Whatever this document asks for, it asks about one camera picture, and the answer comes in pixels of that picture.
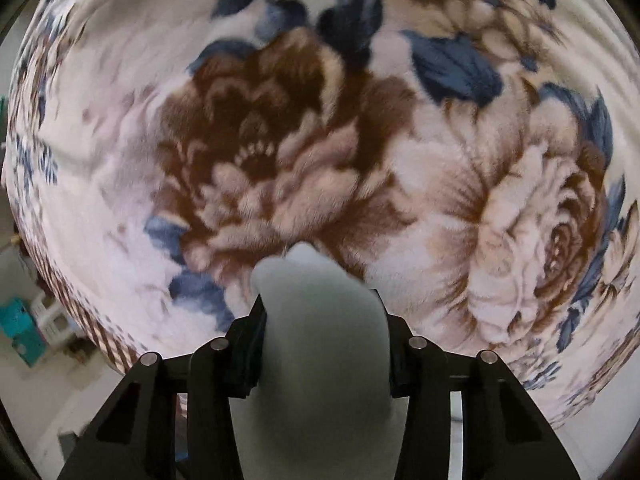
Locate white plastic stool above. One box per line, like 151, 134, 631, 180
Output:
30, 291, 72, 347

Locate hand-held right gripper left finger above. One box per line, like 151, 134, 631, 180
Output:
57, 292, 268, 480

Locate floral printed blanket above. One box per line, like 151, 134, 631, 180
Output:
0, 0, 640, 431

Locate pale blue pants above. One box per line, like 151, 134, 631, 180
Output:
227, 241, 410, 480

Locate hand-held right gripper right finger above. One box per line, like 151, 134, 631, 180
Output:
370, 287, 583, 480

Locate teal box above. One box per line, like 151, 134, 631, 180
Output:
0, 297, 48, 367

